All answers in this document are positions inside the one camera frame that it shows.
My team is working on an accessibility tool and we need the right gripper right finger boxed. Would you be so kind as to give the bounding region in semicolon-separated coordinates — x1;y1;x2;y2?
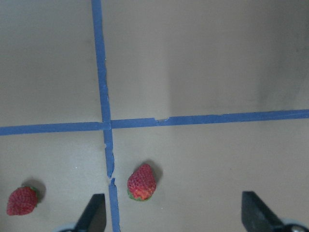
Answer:
241;191;285;232

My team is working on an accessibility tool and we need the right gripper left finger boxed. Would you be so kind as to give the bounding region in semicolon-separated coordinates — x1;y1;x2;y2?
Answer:
75;193;107;232

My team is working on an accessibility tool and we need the strawberry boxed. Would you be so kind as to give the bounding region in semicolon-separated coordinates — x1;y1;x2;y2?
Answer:
127;163;156;202
6;186;39;216

